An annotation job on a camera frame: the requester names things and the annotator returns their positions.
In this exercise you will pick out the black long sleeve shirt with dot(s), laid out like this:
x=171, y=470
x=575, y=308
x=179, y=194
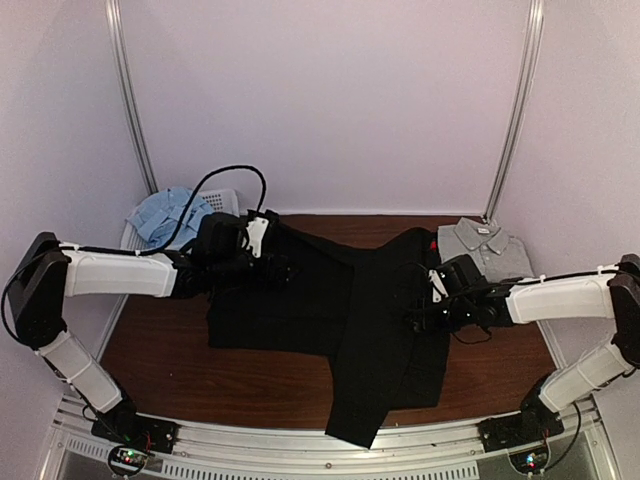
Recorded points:
x=349, y=305

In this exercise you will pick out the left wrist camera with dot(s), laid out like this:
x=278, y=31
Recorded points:
x=257, y=230

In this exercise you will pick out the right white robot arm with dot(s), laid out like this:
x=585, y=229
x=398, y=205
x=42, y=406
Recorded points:
x=607, y=296

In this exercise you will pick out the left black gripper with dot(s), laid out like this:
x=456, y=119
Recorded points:
x=278, y=278

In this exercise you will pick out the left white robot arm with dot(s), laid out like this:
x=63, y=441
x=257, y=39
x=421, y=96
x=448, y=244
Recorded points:
x=52, y=272

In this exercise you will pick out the aluminium frame post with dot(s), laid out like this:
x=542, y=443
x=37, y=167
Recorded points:
x=528, y=65
x=126, y=85

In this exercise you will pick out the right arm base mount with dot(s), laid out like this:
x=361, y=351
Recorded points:
x=524, y=434

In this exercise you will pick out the grey folded button shirt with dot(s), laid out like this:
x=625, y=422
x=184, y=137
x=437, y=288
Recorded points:
x=497, y=254

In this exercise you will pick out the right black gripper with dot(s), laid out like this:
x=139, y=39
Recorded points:
x=429, y=315

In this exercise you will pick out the right aluminium frame post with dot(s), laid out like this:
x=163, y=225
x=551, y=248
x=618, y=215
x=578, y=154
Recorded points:
x=528, y=65

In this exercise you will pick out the left aluminium frame post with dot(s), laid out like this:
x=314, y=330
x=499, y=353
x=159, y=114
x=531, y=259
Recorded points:
x=126, y=85

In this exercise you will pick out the white plastic basket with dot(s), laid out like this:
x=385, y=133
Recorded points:
x=224, y=201

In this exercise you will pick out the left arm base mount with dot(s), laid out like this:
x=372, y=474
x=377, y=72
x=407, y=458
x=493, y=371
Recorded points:
x=136, y=438

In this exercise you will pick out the light blue shirt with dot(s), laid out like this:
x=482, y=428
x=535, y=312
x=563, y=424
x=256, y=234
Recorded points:
x=155, y=219

